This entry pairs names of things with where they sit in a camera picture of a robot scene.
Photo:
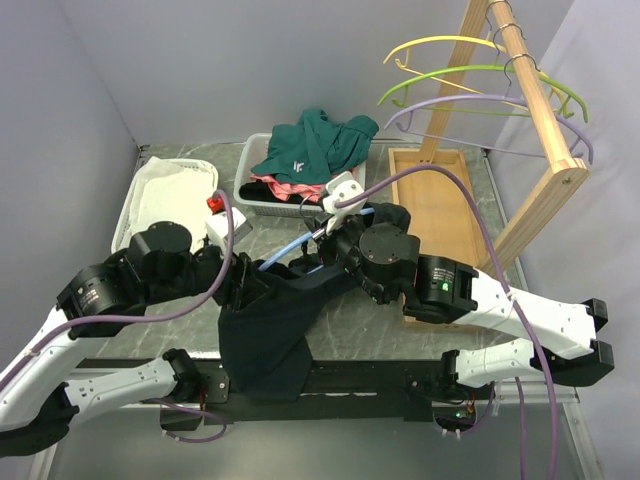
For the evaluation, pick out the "white laundry basket with clothes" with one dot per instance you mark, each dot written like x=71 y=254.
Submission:
x=257 y=196

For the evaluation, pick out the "white basket with cloth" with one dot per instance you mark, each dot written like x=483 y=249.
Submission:
x=165 y=200

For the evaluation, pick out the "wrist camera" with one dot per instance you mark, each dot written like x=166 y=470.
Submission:
x=217 y=224
x=342 y=196

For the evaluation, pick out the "white cloth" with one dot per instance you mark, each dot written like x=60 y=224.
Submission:
x=170 y=195

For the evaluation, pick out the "blue hanger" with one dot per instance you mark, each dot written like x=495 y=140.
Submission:
x=300 y=245

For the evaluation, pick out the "teal garment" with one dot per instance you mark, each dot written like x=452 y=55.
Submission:
x=315 y=148

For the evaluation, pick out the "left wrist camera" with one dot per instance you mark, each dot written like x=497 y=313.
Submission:
x=217 y=224

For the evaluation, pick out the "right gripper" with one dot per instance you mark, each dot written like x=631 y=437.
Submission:
x=326 y=241

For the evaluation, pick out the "yellow hanger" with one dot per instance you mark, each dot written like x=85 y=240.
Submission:
x=402 y=57

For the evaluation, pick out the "pink garment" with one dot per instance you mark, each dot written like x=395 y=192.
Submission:
x=283 y=191

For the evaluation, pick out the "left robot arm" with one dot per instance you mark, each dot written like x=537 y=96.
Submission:
x=39 y=404

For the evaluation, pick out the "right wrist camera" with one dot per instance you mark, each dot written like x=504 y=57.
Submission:
x=342 y=196

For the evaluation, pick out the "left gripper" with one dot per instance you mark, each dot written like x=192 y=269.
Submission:
x=238 y=293

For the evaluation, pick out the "purple hanger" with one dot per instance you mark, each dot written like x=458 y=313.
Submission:
x=403 y=120

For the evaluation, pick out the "wooden hanger rack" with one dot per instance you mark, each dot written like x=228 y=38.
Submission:
x=434 y=180

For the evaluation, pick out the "green hanger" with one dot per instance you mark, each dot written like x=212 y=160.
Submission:
x=566 y=93

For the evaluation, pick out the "dark navy shorts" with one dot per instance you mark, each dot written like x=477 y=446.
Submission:
x=263 y=322

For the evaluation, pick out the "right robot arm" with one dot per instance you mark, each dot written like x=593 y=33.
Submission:
x=547 y=335

